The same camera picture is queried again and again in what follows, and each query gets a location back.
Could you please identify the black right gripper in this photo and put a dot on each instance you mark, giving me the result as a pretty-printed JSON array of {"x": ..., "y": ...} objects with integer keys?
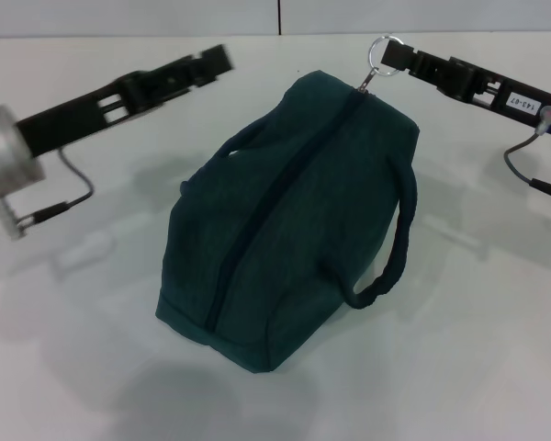
[{"x": 528, "y": 105}]

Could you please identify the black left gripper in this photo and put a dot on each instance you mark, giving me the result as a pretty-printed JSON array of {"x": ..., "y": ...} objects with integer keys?
[{"x": 78, "y": 112}]

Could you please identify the dark teal insulated lunch bag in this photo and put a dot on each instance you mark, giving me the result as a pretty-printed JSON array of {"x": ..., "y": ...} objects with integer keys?
[{"x": 294, "y": 220}]

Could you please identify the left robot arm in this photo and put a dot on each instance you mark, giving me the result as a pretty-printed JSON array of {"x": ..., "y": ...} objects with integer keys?
[{"x": 7, "y": 154}]

